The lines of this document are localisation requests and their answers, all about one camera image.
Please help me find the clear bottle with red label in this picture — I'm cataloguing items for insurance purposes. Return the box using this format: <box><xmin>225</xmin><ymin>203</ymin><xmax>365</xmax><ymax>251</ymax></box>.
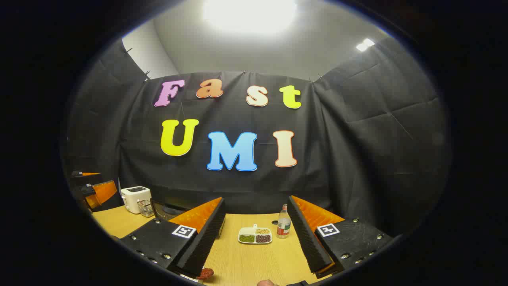
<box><xmin>277</xmin><ymin>204</ymin><xmax>292</xmax><ymax>239</ymax></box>

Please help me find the large ceiling light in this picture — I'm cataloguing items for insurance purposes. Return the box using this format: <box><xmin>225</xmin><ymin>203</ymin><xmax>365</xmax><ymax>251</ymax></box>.
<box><xmin>202</xmin><ymin>0</ymin><xmax>297</xmax><ymax>35</ymax></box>

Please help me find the small wire basket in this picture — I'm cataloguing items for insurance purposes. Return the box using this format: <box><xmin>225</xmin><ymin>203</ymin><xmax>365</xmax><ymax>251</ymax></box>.
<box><xmin>137</xmin><ymin>199</ymin><xmax>155</xmax><ymax>218</ymax></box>

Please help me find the black electric oven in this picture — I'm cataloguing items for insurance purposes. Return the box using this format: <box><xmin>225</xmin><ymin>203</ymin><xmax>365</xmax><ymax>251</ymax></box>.
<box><xmin>150</xmin><ymin>198</ymin><xmax>192</xmax><ymax>221</ymax></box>

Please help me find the white divided dish of beans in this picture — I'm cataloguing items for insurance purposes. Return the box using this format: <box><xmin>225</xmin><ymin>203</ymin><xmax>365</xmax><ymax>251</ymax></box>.
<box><xmin>237</xmin><ymin>224</ymin><xmax>273</xmax><ymax>244</ymax></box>

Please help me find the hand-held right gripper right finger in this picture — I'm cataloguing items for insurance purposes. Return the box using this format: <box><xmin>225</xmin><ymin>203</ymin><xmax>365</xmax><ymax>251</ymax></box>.
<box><xmin>287</xmin><ymin>195</ymin><xmax>393</xmax><ymax>278</ymax></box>

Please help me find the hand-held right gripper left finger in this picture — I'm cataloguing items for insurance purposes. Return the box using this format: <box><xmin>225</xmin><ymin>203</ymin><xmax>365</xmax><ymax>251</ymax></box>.
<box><xmin>119</xmin><ymin>197</ymin><xmax>227</xmax><ymax>278</ymax></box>

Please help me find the white toaster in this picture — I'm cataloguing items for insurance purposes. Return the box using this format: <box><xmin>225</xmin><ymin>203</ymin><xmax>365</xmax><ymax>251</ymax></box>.
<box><xmin>120</xmin><ymin>186</ymin><xmax>152</xmax><ymax>214</ymax></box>

